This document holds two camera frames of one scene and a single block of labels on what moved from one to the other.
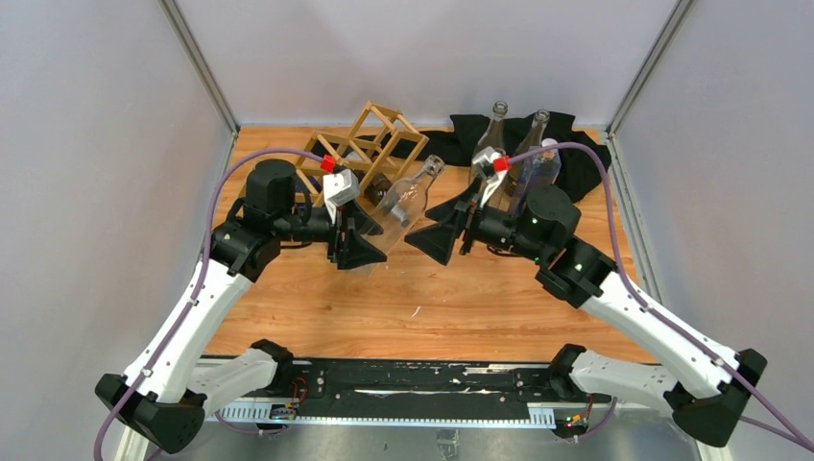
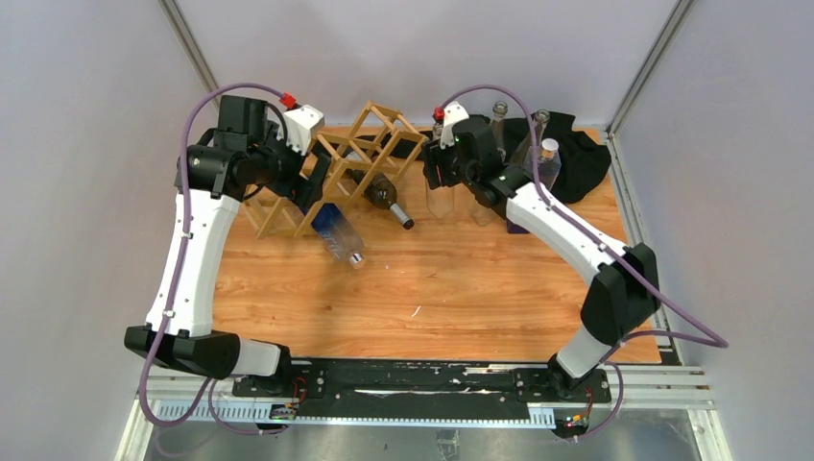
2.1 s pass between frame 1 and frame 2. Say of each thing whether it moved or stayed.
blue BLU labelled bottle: stayed
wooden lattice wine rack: stayed
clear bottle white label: stayed
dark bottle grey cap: stayed
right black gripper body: moved
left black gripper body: moved
